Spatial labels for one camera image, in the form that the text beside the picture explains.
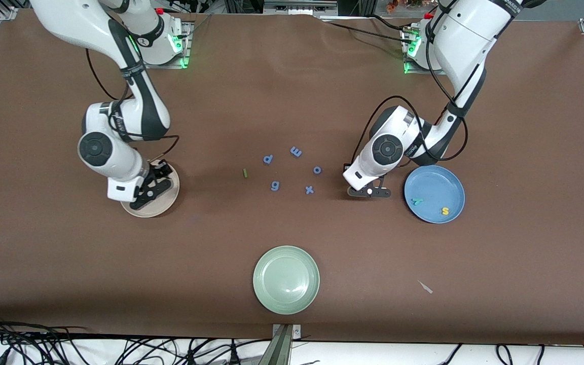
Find metal table edge bracket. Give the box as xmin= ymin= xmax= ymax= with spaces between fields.
xmin=259 ymin=323 xmax=302 ymax=365

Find brown table cover sheet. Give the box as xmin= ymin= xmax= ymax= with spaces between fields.
xmin=0 ymin=8 xmax=584 ymax=346

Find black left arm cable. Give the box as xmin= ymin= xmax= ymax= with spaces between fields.
xmin=351 ymin=10 xmax=470 ymax=164

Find aluminium frame structure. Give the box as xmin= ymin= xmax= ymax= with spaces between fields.
xmin=224 ymin=0 xmax=374 ymax=17

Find green round plate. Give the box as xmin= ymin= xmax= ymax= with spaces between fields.
xmin=252 ymin=245 xmax=320 ymax=315

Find orange dried flowers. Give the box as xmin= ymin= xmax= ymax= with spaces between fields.
xmin=386 ymin=0 xmax=425 ymax=13

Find blue round plate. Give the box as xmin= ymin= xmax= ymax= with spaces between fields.
xmin=404 ymin=165 xmax=466 ymax=224

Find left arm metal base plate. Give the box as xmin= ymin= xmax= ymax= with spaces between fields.
xmin=403 ymin=26 xmax=447 ymax=76

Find black base power cable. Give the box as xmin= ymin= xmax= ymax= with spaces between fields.
xmin=321 ymin=14 xmax=414 ymax=46

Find tangled black cables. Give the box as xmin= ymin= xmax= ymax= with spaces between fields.
xmin=0 ymin=312 xmax=252 ymax=365

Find beige round plate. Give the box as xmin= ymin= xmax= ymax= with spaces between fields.
xmin=120 ymin=159 xmax=180 ymax=218

